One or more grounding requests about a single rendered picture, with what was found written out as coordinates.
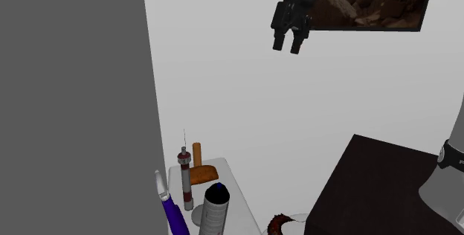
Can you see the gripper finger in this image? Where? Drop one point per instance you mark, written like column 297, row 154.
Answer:
column 299, row 36
column 278, row 20

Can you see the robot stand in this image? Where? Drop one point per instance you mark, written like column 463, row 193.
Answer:
column 362, row 190

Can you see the brown wooden mallet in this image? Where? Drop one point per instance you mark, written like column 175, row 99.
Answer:
column 203, row 174

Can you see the white table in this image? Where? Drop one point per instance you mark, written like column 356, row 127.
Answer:
column 234, row 194

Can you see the grey tower figure red bands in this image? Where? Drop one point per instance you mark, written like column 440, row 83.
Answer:
column 186, row 183

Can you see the dark red curved thing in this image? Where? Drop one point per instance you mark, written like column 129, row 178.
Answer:
column 276, row 224

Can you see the white plate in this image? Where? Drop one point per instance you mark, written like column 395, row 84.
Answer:
column 294, row 227

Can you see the grey bottle with black cap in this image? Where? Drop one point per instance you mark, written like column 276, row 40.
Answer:
column 214, row 212

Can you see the grey round disc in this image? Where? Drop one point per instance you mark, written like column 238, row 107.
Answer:
column 197, row 217

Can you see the purple tool with white tip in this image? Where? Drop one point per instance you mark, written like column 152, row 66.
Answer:
column 174, row 216

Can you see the wall picture of brown rocks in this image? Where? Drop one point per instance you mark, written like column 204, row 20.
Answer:
column 380, row 2

